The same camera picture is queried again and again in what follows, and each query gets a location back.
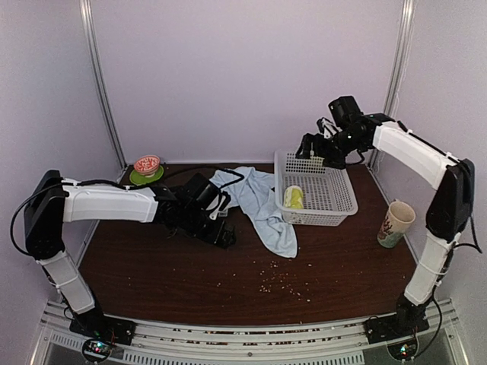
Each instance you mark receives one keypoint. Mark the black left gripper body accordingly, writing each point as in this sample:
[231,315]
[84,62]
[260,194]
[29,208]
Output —
[192,224]

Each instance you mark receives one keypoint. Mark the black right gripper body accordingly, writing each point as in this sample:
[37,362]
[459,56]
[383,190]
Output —
[334,150]

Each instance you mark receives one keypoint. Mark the green patterned towel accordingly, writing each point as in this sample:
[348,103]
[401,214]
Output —
[293,198]

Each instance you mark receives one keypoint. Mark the white plastic basket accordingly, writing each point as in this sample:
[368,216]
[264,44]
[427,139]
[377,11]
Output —
[328,195]

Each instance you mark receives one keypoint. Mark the light blue towel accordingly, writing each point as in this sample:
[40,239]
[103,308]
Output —
[253,192]

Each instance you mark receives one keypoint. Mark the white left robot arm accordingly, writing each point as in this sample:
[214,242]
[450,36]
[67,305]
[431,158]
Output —
[57,201]

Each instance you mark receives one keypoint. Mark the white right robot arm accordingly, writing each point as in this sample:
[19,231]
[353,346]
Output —
[453,181]

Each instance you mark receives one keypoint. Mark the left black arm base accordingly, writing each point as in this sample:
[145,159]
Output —
[95,324]

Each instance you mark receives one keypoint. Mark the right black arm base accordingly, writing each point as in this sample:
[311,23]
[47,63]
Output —
[407,320]

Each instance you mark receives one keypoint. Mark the red patterned bowl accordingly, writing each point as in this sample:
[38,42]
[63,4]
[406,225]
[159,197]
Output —
[147,166]

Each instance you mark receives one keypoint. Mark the green plate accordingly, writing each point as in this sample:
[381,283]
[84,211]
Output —
[138,179]

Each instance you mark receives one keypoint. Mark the beige patterned mug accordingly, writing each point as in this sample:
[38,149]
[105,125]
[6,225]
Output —
[398,219]

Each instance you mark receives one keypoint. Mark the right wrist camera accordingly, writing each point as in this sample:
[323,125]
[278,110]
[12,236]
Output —
[326,128]

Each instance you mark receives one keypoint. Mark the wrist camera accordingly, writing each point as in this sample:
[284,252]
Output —
[326,128]
[219,206]

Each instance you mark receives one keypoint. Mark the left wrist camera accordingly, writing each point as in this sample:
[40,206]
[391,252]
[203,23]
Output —
[219,206]

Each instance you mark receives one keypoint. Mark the right aluminium frame post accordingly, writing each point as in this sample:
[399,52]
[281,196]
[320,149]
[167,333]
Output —
[403,44]

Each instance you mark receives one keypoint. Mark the aluminium frame post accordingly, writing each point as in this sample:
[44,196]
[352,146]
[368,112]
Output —
[101,88]
[403,44]

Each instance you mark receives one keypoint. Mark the aluminium front rail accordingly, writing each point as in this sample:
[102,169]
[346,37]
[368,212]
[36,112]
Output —
[336,342]

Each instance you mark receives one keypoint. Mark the left aluminium frame post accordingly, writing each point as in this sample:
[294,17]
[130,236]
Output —
[101,88]

